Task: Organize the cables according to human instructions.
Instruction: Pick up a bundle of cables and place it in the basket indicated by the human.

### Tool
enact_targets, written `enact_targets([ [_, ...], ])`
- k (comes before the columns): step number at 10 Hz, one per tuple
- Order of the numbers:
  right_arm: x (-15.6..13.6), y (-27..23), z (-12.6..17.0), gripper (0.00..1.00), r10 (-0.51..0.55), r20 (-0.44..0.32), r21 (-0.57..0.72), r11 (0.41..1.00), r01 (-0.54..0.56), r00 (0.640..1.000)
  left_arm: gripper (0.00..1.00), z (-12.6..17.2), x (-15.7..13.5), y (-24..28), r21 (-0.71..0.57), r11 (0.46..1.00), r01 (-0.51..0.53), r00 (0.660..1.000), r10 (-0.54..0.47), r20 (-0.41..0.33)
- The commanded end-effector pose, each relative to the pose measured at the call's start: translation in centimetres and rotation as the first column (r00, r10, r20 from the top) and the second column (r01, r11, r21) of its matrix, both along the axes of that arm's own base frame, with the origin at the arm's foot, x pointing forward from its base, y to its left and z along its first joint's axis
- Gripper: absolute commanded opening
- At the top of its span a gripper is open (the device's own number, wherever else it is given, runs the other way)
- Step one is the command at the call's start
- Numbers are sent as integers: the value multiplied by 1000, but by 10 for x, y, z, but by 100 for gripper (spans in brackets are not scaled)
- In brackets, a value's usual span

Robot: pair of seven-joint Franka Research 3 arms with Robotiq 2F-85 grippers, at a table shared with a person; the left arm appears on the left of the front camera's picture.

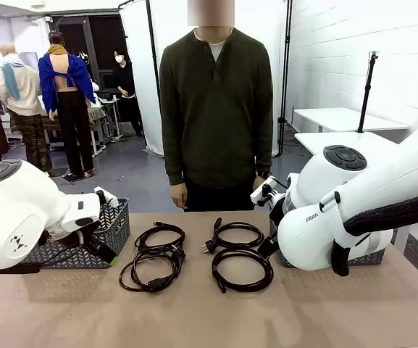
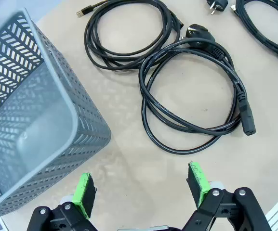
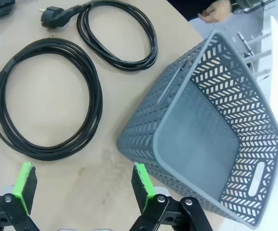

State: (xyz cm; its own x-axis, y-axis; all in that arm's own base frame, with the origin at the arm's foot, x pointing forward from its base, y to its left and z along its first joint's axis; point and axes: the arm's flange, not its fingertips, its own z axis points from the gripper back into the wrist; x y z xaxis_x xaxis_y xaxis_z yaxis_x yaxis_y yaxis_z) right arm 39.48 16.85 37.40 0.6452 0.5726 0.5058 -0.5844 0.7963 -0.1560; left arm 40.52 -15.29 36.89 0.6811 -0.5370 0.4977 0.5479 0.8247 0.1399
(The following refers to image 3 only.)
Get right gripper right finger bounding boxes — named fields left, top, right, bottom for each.
left=129, top=162, right=213, bottom=231

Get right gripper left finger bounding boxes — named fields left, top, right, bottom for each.
left=0, top=162, right=39, bottom=231

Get black cable with tape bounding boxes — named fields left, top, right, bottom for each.
left=0, top=37, right=104, bottom=162

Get black Schuko plug power cable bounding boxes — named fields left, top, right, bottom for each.
left=39, top=0, right=159, bottom=71

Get person's left hand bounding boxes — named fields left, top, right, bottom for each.
left=198, top=2, right=233, bottom=24

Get grey plastic lattice basket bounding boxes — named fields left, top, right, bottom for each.
left=116, top=29, right=278, bottom=228

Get person in olive sweater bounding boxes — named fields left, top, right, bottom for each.
left=166, top=0, right=232, bottom=22

